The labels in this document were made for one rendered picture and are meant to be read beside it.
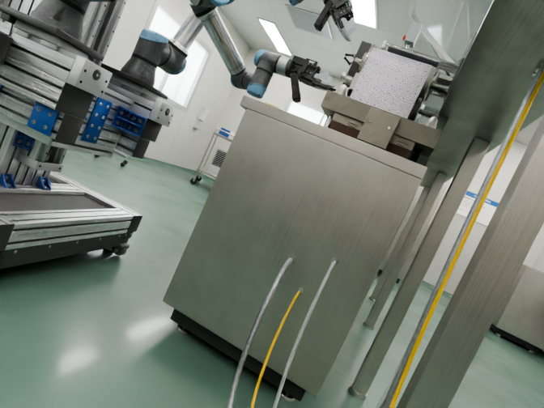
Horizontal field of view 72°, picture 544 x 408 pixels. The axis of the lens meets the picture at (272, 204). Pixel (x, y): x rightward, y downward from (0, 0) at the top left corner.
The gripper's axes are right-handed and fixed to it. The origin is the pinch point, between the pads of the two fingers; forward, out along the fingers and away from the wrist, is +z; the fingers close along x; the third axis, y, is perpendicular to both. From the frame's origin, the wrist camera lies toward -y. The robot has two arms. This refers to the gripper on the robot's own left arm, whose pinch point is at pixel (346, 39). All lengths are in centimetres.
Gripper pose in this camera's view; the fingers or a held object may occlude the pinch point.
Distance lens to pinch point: 169.6
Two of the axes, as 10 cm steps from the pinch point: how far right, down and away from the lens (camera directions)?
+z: 4.0, 9.0, -1.7
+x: 2.9, 0.5, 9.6
